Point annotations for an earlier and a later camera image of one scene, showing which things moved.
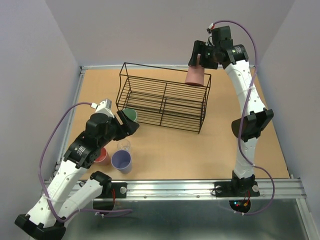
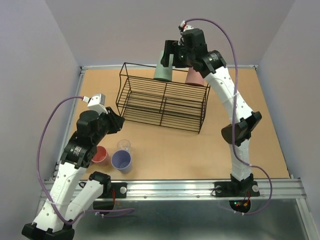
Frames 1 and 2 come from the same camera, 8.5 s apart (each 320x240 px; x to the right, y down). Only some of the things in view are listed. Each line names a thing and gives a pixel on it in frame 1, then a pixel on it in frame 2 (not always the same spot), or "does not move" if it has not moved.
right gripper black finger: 198,48 → 170,48
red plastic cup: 104,157 does not move
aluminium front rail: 281,189 does not move
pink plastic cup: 195,75 does not move
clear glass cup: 124,145 does not move
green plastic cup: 131,113 → 164,72
